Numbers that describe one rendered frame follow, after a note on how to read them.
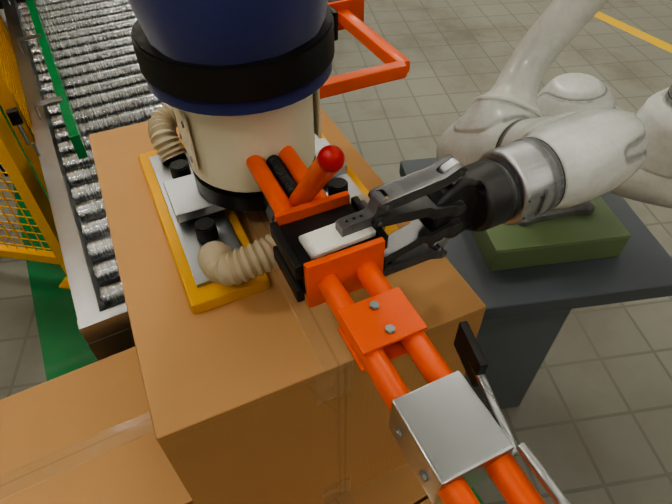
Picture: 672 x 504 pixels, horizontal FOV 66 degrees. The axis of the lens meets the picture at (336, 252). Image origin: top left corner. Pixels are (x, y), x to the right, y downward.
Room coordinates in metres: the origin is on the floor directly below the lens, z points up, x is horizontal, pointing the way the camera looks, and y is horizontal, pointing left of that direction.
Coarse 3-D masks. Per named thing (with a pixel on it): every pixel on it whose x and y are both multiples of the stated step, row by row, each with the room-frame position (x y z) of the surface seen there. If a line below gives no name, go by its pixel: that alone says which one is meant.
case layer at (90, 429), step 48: (48, 384) 0.58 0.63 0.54; (96, 384) 0.58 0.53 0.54; (0, 432) 0.47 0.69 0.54; (48, 432) 0.47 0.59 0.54; (96, 432) 0.47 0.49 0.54; (144, 432) 0.47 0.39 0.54; (0, 480) 0.37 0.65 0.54; (48, 480) 0.37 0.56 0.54; (96, 480) 0.37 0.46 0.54; (144, 480) 0.37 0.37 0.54; (384, 480) 0.37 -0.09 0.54
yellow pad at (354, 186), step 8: (336, 176) 0.61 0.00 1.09; (344, 176) 0.61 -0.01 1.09; (352, 176) 0.62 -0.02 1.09; (328, 184) 0.57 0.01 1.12; (336, 184) 0.56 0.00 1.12; (344, 184) 0.56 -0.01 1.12; (352, 184) 0.59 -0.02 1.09; (360, 184) 0.60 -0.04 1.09; (328, 192) 0.57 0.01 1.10; (336, 192) 0.55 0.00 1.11; (352, 192) 0.58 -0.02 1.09; (360, 192) 0.58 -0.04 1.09; (368, 192) 0.58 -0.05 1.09; (392, 232) 0.50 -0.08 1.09
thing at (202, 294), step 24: (144, 168) 0.64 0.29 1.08; (168, 168) 0.64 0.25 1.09; (168, 216) 0.53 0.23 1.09; (216, 216) 0.53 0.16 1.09; (168, 240) 0.49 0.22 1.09; (192, 240) 0.48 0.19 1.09; (216, 240) 0.48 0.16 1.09; (240, 240) 0.49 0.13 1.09; (192, 264) 0.44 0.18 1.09; (192, 288) 0.40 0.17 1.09; (216, 288) 0.40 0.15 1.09; (240, 288) 0.40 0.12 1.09; (264, 288) 0.41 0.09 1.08
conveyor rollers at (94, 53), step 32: (64, 0) 2.74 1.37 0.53; (96, 0) 2.73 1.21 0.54; (32, 32) 2.34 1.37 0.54; (64, 32) 2.33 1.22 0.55; (96, 32) 2.38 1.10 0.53; (128, 32) 2.36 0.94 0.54; (64, 64) 2.06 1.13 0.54; (96, 64) 2.04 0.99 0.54; (128, 64) 2.03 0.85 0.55; (96, 96) 1.78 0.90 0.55; (128, 96) 1.82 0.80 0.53; (64, 128) 1.56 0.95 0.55; (96, 128) 1.59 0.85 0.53; (64, 160) 1.38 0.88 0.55; (96, 192) 1.24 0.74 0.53; (96, 224) 1.08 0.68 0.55; (96, 256) 0.98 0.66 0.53
